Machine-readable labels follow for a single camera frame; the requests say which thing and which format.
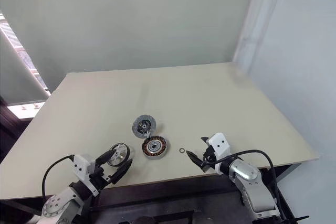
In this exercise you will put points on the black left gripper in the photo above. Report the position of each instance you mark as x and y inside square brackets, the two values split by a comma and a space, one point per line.
[101, 178]

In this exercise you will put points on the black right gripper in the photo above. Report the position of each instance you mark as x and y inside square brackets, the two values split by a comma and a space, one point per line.
[208, 157]

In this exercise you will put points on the grey round rotor disc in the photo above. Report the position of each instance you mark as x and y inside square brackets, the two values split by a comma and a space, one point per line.
[137, 127]

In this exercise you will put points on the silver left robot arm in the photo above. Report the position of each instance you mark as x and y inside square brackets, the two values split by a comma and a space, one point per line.
[56, 205]

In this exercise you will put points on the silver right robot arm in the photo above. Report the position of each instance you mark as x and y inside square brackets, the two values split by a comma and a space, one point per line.
[246, 174]

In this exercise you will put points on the silver spoked motor rotor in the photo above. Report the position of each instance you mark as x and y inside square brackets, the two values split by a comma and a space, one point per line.
[120, 153]

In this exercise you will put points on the copper wound motor stator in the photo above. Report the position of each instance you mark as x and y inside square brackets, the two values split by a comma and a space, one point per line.
[147, 148]

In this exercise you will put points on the white window sill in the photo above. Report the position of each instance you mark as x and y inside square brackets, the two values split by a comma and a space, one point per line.
[23, 108]

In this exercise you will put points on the dark wooden furniture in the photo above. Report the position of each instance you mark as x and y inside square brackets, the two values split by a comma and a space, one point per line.
[9, 129]

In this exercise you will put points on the white window blind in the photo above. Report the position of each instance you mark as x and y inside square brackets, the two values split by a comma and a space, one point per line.
[15, 43]

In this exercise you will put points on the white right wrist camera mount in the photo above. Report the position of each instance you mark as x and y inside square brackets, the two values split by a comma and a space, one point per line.
[220, 144]

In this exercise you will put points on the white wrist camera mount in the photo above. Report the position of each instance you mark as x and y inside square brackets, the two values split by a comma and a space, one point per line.
[220, 144]
[82, 166]

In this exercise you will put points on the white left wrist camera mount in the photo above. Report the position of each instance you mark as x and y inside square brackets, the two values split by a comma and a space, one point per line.
[82, 166]

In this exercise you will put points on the dark table frame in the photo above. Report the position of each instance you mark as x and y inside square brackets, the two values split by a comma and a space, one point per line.
[170, 190]

